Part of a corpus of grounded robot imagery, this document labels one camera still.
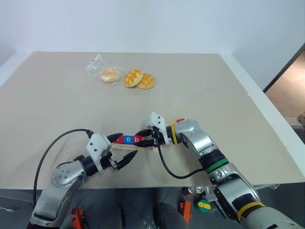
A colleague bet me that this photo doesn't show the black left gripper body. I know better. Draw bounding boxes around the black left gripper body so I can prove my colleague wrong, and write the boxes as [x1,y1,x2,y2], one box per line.
[100,150,120,171]

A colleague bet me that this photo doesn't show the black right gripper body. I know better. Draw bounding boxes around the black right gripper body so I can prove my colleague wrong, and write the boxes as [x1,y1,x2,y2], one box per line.
[148,127,162,146]

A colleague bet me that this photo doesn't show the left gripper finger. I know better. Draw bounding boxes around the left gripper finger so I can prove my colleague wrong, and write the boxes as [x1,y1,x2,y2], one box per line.
[116,149,139,170]
[106,133,124,145]

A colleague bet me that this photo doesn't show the wooden letter tray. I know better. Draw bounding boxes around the wooden letter tray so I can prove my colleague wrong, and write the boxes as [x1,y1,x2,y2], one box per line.
[111,142,171,153]

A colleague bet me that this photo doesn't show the golden crisscross pineapple bun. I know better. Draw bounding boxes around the golden crisscross pineapple bun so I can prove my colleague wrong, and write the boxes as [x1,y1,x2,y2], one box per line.
[136,73,156,90]
[123,69,144,88]

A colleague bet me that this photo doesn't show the beige table cover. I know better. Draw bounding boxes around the beige table cover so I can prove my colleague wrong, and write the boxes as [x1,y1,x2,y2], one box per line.
[0,52,305,190]

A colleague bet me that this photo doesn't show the plain round wrapped bun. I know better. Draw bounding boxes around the plain round wrapped bun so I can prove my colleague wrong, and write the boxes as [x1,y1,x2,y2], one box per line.
[100,68,121,83]

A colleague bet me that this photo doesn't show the orange black tool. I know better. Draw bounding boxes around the orange black tool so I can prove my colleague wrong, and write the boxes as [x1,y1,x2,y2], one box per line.
[71,207,84,229]

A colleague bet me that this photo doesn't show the dark rounded shape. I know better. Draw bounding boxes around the dark rounded shape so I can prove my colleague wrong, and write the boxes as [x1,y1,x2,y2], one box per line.
[155,202,189,229]

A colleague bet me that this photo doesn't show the bun in clear plastic bag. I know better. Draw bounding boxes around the bun in clear plastic bag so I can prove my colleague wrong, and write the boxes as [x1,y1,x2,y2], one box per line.
[80,53,126,84]

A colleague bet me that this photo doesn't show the orange plastic object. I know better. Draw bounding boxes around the orange plastic object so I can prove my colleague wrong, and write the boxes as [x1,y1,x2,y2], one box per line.
[179,200,193,224]

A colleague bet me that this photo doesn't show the green yellow round object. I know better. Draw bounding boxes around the green yellow round object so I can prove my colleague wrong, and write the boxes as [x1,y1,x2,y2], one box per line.
[197,200,213,213]

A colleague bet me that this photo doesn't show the brown wooden cabinet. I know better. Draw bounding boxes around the brown wooden cabinet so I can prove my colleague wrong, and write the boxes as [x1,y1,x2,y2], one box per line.
[263,54,305,146]

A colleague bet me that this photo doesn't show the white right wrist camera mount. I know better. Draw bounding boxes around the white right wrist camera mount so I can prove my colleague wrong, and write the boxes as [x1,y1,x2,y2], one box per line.
[147,112,173,146]

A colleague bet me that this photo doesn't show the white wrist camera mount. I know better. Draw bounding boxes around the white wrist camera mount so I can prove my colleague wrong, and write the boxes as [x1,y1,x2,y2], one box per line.
[147,112,173,146]
[86,134,112,173]

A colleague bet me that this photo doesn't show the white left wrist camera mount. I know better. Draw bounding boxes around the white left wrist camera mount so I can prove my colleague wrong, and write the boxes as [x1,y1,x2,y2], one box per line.
[86,134,112,173]

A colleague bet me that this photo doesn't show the yellow wrist cable tie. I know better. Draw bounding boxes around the yellow wrist cable tie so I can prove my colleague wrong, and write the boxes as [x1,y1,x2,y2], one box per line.
[171,122,179,145]

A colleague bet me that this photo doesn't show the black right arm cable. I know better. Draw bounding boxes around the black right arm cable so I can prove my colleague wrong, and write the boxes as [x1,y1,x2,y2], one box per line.
[155,140,208,179]

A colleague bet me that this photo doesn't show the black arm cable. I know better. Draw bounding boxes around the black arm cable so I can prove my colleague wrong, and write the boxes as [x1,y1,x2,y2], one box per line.
[155,140,208,179]
[33,128,94,206]

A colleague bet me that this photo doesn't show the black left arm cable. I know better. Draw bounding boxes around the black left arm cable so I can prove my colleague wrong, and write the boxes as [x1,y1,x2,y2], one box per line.
[33,128,94,206]

